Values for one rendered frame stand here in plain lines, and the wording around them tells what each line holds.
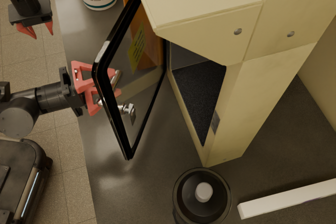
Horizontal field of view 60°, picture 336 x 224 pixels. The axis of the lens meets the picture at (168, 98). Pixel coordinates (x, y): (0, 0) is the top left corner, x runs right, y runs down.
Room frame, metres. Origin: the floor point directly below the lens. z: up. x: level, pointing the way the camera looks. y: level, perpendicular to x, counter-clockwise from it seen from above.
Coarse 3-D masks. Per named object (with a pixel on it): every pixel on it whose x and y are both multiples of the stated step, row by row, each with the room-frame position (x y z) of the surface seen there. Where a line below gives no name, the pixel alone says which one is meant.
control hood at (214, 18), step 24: (144, 0) 0.23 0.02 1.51; (168, 0) 0.23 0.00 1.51; (192, 0) 0.23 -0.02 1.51; (216, 0) 0.23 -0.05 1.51; (240, 0) 0.23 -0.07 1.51; (168, 24) 0.20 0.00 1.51; (192, 24) 0.20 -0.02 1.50; (216, 24) 0.21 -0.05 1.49; (240, 24) 0.22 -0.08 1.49; (192, 48) 0.20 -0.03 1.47; (216, 48) 0.21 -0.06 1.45; (240, 48) 0.22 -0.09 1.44
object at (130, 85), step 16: (128, 0) 0.36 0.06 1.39; (144, 16) 0.40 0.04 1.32; (112, 32) 0.30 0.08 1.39; (128, 32) 0.33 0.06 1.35; (144, 32) 0.40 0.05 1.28; (128, 48) 0.33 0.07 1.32; (144, 48) 0.39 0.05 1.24; (160, 48) 0.48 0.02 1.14; (96, 64) 0.24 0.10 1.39; (112, 64) 0.27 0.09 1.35; (128, 64) 0.32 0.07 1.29; (144, 64) 0.38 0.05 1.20; (160, 64) 0.47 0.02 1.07; (96, 80) 0.23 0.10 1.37; (112, 80) 0.26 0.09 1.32; (128, 80) 0.31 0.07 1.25; (144, 80) 0.37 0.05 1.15; (128, 96) 0.29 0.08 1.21; (144, 96) 0.36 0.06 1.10; (144, 112) 0.35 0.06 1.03; (112, 128) 0.23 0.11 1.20; (128, 128) 0.27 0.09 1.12
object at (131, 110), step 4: (132, 104) 0.27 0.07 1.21; (124, 108) 0.27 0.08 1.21; (128, 108) 0.27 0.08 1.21; (132, 108) 0.27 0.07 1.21; (124, 112) 0.26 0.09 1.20; (128, 112) 0.26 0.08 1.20; (132, 112) 0.26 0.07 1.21; (132, 116) 0.26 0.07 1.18; (132, 120) 0.26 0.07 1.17; (132, 124) 0.26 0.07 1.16
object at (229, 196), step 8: (192, 168) 0.16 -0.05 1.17; (200, 168) 0.16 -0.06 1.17; (208, 168) 0.16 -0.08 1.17; (176, 184) 0.13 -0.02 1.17; (224, 184) 0.13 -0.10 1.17; (176, 192) 0.12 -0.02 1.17; (176, 200) 0.10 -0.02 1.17; (176, 208) 0.09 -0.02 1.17; (176, 216) 0.09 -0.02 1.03; (184, 216) 0.08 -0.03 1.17; (224, 216) 0.08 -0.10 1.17
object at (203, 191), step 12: (192, 180) 0.13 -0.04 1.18; (204, 180) 0.13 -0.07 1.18; (216, 180) 0.13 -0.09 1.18; (180, 192) 0.11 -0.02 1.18; (192, 192) 0.11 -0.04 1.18; (204, 192) 0.11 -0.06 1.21; (216, 192) 0.11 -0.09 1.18; (180, 204) 0.09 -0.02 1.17; (192, 204) 0.09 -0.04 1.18; (204, 204) 0.09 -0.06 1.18; (216, 204) 0.09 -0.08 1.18; (192, 216) 0.07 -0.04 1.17; (204, 216) 0.07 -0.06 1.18; (216, 216) 0.07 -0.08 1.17
